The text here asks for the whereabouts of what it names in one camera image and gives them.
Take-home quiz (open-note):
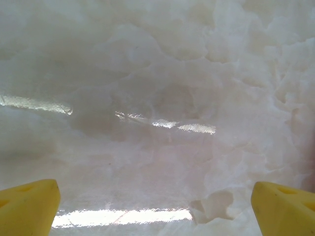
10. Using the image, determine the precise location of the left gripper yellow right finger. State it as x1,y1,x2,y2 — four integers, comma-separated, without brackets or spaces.
251,181,315,236

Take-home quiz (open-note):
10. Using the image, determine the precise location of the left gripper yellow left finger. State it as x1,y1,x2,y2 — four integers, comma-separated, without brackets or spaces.
0,178,62,236

